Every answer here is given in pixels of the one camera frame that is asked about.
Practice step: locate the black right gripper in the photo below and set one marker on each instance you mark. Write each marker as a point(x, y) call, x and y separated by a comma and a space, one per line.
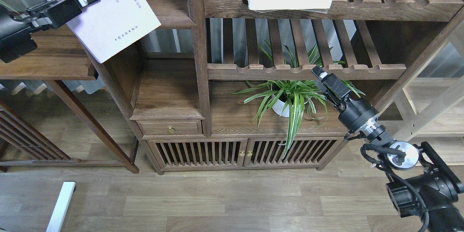
point(356, 115)

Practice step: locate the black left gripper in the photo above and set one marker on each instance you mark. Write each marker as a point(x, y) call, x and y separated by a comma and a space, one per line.
point(16, 40)

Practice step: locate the white lavender book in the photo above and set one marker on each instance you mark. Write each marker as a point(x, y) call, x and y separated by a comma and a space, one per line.
point(107, 27)

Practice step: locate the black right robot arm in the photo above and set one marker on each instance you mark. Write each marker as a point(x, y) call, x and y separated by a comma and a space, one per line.
point(420, 182)

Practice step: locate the right slatted cabinet door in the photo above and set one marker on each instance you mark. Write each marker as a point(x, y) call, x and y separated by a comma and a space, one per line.
point(306, 152)

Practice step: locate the slatted cabinet door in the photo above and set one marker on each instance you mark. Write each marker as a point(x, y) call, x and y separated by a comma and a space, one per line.
point(203, 154)
point(306, 152)

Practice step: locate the dark wooden bookshelf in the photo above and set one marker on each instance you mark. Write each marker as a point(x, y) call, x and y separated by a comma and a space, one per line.
point(377, 44)

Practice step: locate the light wooden rack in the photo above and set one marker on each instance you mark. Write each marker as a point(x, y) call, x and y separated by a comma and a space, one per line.
point(430, 105)

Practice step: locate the small wooden drawer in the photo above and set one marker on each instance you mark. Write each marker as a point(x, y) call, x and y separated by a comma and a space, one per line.
point(152, 128)

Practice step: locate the left slatted cabinet door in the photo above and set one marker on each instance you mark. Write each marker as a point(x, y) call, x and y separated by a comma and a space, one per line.
point(203, 154)

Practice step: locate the white table leg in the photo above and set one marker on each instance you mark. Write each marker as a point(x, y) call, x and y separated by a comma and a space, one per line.
point(61, 207)

